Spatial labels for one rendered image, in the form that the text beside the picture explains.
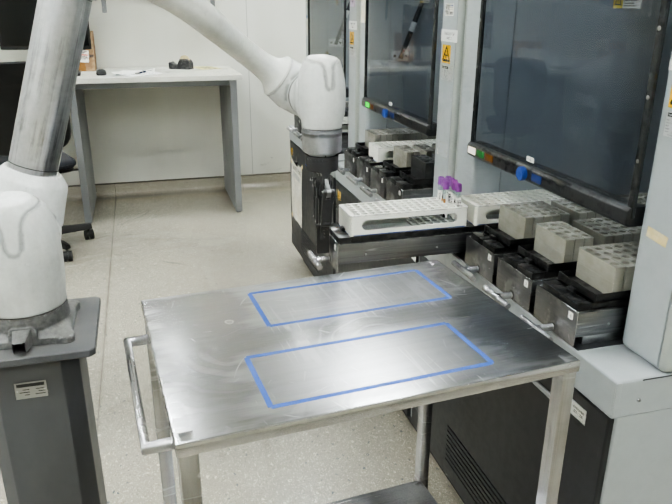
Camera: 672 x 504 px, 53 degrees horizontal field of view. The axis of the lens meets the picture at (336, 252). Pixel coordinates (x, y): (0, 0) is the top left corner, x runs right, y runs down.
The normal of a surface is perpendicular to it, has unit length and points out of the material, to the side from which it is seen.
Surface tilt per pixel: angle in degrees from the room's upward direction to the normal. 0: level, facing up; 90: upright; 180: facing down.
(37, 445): 90
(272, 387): 0
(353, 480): 0
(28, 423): 90
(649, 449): 90
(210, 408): 0
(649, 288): 90
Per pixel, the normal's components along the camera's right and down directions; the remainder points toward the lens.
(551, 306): -0.96, 0.09
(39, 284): 0.76, 0.24
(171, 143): 0.27, 0.33
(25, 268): 0.56, 0.24
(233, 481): 0.00, -0.94
